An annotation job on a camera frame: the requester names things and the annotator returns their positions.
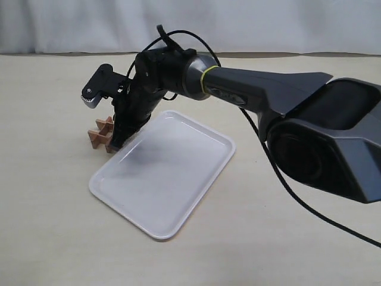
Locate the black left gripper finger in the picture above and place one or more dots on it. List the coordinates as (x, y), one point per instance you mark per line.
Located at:
(121, 133)

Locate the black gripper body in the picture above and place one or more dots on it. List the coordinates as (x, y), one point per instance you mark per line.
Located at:
(157, 71)

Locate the notched wooden piece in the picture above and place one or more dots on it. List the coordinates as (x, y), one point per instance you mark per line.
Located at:
(103, 135)

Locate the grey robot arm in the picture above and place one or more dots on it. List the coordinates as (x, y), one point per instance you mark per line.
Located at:
(320, 131)

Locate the white plastic tray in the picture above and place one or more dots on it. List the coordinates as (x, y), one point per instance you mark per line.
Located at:
(158, 178)

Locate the white fabric backdrop curtain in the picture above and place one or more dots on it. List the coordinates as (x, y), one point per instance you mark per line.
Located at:
(228, 26)

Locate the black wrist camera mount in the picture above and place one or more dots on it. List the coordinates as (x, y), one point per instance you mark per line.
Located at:
(104, 83)

